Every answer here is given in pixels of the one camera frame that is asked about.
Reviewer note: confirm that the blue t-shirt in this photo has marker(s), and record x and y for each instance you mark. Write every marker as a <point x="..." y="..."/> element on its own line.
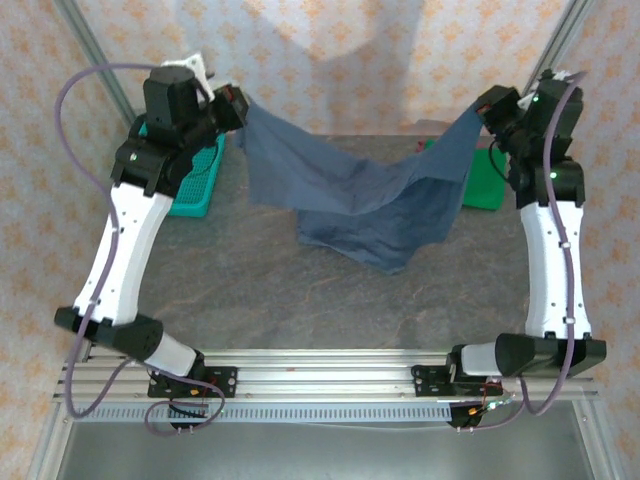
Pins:
<point x="340" y="200"/>

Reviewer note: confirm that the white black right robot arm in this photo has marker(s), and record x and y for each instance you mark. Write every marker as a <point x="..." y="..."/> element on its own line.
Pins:
<point x="550" y="260"/>

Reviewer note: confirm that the grey metal panel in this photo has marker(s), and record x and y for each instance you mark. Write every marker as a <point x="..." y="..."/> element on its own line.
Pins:
<point x="320" y="452"/>

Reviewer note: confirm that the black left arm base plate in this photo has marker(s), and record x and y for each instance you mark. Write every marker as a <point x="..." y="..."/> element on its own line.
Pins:
<point x="222" y="380"/>

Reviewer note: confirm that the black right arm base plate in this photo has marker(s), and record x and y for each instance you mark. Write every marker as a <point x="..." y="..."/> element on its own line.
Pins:
<point x="427" y="380"/>

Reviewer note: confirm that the aluminium frame post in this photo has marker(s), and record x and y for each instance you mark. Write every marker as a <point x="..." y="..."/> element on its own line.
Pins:
<point x="95" y="50"/>
<point x="560" y="40"/>

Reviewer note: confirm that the aluminium mounting rail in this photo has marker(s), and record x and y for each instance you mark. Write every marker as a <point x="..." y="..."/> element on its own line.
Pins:
<point x="325" y="375"/>

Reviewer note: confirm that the dark red folded t-shirt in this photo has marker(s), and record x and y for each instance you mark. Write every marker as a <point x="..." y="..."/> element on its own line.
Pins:
<point x="425" y="146"/>

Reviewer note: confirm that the green folded t-shirt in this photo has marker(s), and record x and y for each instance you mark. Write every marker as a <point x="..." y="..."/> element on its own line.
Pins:
<point x="482" y="185"/>

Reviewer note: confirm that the teal plastic mesh basket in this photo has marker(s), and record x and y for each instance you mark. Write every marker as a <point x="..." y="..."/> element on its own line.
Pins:
<point x="197" y="190"/>

